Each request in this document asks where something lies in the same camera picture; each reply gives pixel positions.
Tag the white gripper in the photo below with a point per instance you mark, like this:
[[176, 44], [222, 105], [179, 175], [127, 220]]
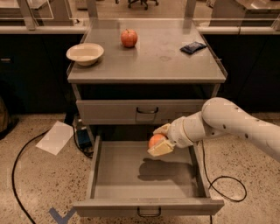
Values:
[[177, 133]]

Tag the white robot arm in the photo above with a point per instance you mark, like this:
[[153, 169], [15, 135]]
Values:
[[217, 117]]

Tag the closed upper grey drawer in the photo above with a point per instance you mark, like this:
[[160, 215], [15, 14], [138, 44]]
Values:
[[135, 111]]

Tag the open grey drawer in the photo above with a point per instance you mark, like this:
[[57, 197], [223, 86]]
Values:
[[125, 180]]

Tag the grey metal drawer cabinet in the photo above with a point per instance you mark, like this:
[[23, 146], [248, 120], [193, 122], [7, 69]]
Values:
[[154, 69]]

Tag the blue power box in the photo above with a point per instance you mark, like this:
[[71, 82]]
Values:
[[83, 138]]

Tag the red apple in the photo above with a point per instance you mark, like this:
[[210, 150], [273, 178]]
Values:
[[129, 38]]

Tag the white paper sheet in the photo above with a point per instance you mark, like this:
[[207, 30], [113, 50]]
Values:
[[56, 138]]

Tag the white ceramic bowl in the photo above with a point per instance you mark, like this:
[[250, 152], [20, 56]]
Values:
[[85, 54]]

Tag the blue tape floor mark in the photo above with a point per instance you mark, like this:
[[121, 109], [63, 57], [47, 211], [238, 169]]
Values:
[[61, 219]]

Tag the black office chair base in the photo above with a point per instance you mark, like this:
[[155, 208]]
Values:
[[142, 2]]

